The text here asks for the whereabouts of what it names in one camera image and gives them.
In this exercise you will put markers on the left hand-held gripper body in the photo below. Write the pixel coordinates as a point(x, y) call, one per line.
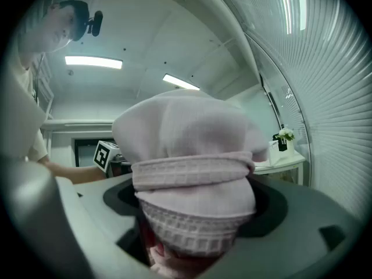
point(102, 155)

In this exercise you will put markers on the pink clothes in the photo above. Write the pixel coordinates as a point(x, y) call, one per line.
point(189, 144)

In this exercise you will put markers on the white laundry basket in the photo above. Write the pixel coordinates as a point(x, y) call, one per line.
point(273, 154)

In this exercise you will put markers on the person's left forearm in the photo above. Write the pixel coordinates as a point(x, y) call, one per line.
point(75, 172)

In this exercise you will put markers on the black framed glass door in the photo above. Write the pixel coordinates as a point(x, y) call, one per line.
point(84, 153)

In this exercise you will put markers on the long ceiling light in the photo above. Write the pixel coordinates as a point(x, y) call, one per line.
point(180, 82)
point(93, 62)

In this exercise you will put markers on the person's cream t-shirt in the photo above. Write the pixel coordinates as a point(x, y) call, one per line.
point(24, 77)

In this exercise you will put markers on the person's face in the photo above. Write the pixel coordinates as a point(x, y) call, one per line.
point(49, 30)

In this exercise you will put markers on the white low table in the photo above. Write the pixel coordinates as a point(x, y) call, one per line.
point(286, 163)

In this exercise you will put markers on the white flower bouquet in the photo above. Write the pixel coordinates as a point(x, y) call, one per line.
point(286, 134)

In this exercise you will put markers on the white window blinds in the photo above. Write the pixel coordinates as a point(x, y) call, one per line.
point(334, 97)

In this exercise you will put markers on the black head camera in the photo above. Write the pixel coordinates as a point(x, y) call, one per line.
point(95, 23)

